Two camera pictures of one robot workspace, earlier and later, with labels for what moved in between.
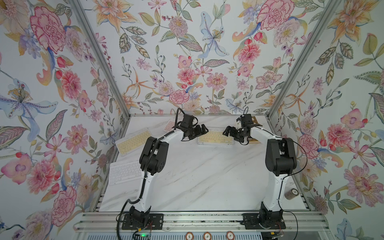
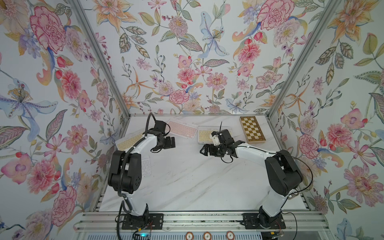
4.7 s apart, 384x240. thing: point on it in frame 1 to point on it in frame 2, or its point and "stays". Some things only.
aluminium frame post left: (111, 78) stays
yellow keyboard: (133, 142) stays
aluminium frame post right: (302, 59) stays
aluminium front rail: (308, 221) stays
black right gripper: (233, 129) to (212, 147)
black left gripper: (202, 129) to (169, 144)
